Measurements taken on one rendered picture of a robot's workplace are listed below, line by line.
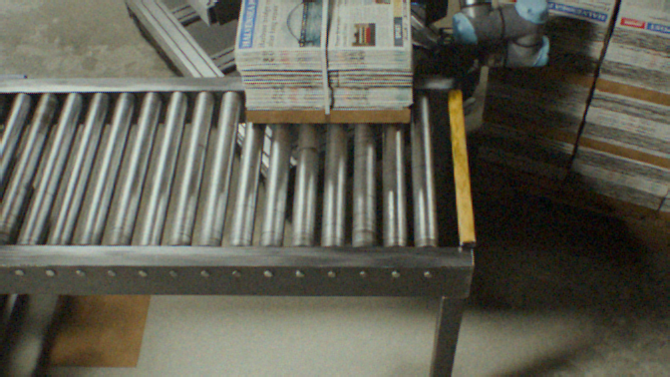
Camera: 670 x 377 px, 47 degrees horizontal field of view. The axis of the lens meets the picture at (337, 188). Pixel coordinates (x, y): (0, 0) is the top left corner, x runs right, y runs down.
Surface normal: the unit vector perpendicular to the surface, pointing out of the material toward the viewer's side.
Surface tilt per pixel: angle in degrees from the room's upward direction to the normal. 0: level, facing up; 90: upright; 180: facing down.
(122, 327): 0
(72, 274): 90
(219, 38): 0
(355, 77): 90
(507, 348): 0
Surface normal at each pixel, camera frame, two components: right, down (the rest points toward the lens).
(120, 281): -0.03, 0.79
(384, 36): -0.05, -0.61
